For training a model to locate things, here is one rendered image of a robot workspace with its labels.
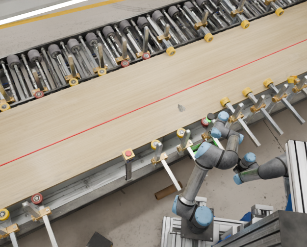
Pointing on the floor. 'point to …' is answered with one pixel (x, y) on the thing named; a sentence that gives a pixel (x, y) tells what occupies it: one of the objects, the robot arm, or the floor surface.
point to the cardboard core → (166, 191)
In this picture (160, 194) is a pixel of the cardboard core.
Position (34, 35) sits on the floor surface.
